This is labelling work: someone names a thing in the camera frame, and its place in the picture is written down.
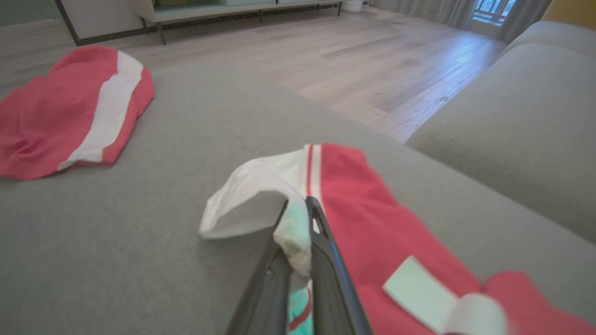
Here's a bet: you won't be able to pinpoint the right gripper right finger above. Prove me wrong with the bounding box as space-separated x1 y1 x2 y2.
305 196 374 335

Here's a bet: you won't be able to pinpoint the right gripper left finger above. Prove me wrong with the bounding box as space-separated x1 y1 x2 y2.
226 199 293 335

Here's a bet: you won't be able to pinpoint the red white basketball jersey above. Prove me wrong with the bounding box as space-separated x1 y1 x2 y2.
199 143 596 335

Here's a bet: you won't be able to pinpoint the red white-striped shorts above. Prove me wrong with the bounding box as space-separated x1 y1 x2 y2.
0 45 155 181

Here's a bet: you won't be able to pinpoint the large grey sofa seat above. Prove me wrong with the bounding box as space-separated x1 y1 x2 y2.
0 63 596 335

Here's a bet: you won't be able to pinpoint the small grey sofa module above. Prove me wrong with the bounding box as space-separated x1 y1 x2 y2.
406 43 596 245

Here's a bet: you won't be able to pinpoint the grey curtain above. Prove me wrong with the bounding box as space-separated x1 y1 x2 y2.
496 0 555 43
372 0 480 28

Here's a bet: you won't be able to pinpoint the grey sofa cushion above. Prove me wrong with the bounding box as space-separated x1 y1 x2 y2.
501 20 596 59

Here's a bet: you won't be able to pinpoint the window with frame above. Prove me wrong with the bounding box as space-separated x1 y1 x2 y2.
471 0 518 25

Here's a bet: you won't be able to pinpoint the white cabinet black frame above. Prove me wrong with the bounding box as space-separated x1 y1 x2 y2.
55 0 344 47

